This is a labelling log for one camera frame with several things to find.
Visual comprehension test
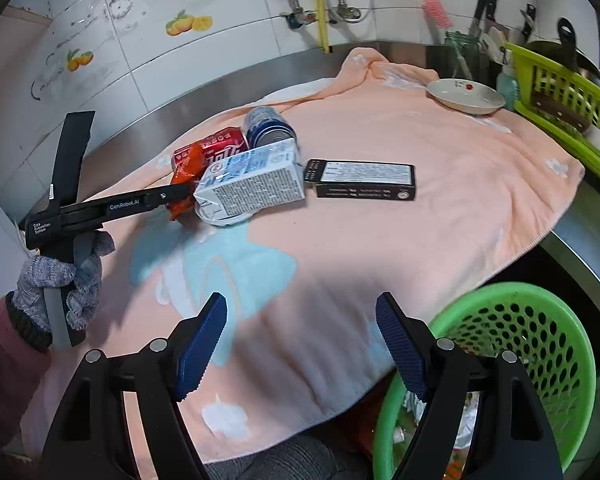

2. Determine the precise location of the glass jar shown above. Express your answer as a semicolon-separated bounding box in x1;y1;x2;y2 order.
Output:
444;31;481;81

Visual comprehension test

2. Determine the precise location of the white dish with red print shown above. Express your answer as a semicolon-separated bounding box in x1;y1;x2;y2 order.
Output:
426;78;507;116

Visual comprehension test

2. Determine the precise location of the green plastic basket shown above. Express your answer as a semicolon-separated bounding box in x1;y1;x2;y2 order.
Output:
372;281;597;480

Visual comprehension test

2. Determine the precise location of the person's grey trouser leg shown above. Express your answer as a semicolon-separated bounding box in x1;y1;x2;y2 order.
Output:
202;432;376;480

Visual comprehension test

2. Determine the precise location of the teal plastic bottle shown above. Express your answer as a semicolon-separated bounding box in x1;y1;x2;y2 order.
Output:
496;65;520;111

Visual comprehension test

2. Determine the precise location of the cleaver with wooden handle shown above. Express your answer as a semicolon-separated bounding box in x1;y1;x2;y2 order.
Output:
531;91;600;151

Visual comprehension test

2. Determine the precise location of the metal angle valve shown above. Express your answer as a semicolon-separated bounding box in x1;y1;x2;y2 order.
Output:
286;9;317;30
329;5;362;23

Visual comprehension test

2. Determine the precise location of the green plastic dish rack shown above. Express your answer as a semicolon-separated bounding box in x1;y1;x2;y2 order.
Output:
502;41;600;183

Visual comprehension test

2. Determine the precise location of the pull-tab tin can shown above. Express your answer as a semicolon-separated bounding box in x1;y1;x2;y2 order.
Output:
196;205;257;227

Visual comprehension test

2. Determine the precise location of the person's left hand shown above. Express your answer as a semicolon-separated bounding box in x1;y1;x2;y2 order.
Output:
14;230;117;333

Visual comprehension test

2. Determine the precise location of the orange snack packet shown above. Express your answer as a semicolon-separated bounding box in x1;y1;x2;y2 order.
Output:
169;142;211;222

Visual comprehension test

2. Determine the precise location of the white rice paddle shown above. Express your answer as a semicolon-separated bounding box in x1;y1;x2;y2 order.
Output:
481;27;510;66

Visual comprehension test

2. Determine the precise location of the red soda can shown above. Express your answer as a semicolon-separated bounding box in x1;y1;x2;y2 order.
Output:
172;127;251;171

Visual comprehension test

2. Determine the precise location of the black cardboard box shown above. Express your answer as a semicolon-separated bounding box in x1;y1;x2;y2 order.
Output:
304;158;417;202

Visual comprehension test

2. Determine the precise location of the pink bottle brush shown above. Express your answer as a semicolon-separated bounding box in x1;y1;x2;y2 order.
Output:
422;0;473;81

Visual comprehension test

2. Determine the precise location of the black handled kitchen knife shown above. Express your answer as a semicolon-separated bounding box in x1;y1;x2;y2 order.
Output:
520;4;537;43
467;0;498;36

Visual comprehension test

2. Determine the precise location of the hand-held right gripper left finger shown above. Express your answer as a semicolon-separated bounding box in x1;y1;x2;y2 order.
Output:
40;291;228;480

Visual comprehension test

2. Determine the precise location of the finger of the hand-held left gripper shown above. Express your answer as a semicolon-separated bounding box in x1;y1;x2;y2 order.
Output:
150;183;193;208

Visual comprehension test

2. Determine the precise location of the blue white drink can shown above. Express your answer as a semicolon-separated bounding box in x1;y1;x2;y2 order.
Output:
243;106;298;151

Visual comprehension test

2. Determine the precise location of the yellow gas hose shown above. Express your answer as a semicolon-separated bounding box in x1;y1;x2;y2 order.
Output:
311;0;333;54

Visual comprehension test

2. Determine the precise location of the peach printed towel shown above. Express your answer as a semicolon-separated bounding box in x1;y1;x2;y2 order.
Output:
20;47;586;463

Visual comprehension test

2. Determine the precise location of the person's left forearm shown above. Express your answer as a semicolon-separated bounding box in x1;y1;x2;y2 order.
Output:
0;292;53;461

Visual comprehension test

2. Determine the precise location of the black handled metal pan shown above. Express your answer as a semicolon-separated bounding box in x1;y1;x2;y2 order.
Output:
527;17;600;86

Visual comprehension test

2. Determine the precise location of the black knife holder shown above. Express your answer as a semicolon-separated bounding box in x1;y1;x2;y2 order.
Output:
425;42;501;88

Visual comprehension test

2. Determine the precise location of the white milk carton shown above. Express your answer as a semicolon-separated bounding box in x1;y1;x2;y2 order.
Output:
194;139;307;221

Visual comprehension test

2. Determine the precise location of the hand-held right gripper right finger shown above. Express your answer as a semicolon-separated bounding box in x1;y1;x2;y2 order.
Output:
375;291;566;480

